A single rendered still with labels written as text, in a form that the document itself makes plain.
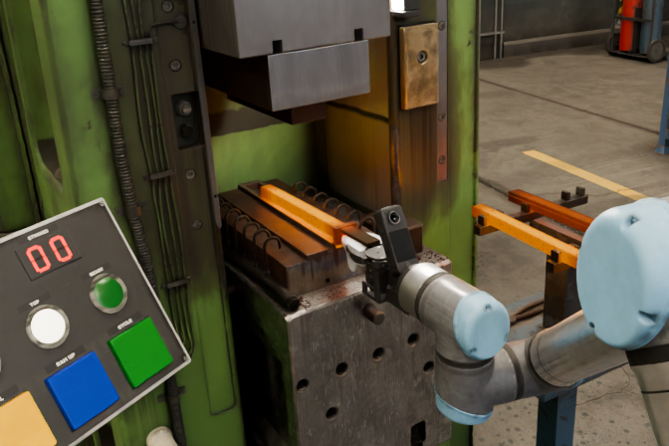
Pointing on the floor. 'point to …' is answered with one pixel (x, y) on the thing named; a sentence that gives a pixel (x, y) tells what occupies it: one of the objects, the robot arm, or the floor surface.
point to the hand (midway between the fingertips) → (350, 234)
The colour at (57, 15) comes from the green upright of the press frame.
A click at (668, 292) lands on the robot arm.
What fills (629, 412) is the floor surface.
